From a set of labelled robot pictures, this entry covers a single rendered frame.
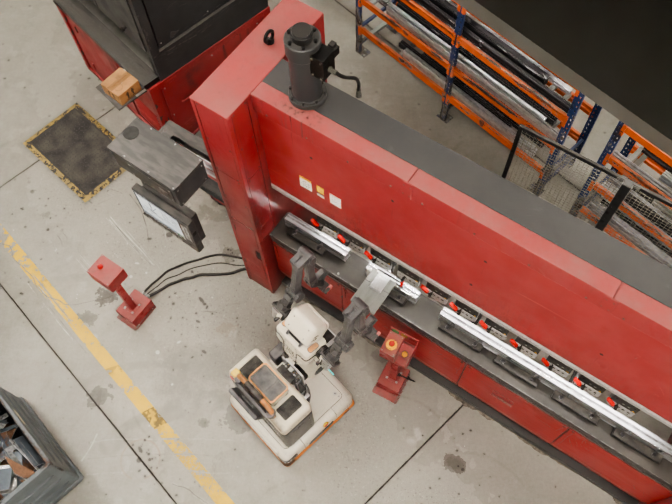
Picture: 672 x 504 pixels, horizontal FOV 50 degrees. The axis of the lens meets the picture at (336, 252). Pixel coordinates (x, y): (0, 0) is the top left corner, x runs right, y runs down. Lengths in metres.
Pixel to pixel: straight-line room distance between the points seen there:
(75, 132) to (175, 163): 2.91
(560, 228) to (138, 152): 2.27
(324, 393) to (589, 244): 2.40
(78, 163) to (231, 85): 3.06
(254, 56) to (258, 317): 2.39
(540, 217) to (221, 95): 1.70
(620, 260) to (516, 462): 2.35
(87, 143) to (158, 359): 2.14
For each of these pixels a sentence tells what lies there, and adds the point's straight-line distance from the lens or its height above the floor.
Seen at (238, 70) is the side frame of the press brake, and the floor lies 2.30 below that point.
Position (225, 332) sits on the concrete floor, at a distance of 5.68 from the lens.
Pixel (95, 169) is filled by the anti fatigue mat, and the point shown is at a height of 0.01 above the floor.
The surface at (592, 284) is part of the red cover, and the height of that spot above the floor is 2.30.
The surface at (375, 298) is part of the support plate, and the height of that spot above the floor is 1.00.
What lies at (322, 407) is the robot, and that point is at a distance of 5.14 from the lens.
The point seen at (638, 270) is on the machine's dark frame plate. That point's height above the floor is 2.30.
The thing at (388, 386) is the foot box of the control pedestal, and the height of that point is 0.12.
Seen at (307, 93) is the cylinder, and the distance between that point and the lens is 3.65.
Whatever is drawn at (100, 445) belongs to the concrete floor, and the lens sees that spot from 5.67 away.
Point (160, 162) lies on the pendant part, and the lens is 4.10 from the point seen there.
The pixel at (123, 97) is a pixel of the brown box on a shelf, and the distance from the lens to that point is 5.61.
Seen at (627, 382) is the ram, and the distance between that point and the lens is 4.10.
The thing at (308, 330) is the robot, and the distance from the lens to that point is 4.16.
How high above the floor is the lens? 5.27
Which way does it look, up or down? 64 degrees down
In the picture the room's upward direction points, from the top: 3 degrees counter-clockwise
